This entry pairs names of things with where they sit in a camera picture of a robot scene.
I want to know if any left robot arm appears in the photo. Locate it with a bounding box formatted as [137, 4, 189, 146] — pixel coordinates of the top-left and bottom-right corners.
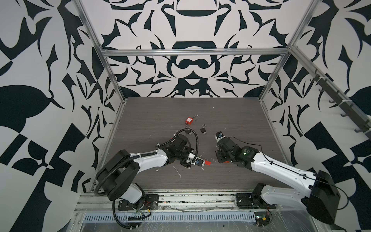
[94, 134, 211, 206]

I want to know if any black padlock right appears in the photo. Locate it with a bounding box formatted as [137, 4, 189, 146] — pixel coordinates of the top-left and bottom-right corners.
[200, 124, 207, 134]

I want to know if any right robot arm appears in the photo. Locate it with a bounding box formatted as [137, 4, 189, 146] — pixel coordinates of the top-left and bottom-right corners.
[215, 132, 341, 225]

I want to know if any white cable duct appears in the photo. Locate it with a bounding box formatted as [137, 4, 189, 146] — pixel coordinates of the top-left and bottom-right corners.
[82, 211, 257, 223]

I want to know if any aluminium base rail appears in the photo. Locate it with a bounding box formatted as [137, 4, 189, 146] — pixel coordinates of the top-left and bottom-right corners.
[78, 189, 319, 211]

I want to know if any grey hook rack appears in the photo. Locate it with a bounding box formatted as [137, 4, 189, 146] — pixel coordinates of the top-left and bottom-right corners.
[311, 69, 371, 140]

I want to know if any aluminium cage frame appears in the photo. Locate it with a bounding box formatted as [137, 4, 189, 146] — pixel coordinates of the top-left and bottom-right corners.
[74, 1, 316, 162]

